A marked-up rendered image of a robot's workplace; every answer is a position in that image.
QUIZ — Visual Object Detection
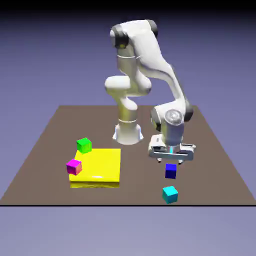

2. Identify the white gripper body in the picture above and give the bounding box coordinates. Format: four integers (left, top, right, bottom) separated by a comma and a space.
148, 143, 197, 162

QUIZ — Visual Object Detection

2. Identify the small blue cube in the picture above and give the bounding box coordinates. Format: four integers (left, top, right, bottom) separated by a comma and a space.
164, 163, 178, 180

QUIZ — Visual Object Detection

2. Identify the small cyan cube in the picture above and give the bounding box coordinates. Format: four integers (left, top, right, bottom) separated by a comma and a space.
161, 185, 179, 205

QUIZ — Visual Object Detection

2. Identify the small green cube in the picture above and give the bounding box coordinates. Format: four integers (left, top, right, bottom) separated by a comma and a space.
76, 137, 93, 155

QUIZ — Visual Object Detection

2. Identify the small magenta cube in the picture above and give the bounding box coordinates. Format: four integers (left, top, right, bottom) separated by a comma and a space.
65, 158, 83, 176

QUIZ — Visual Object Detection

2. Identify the large yellow box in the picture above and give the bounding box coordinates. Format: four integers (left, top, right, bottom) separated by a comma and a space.
68, 148, 122, 189

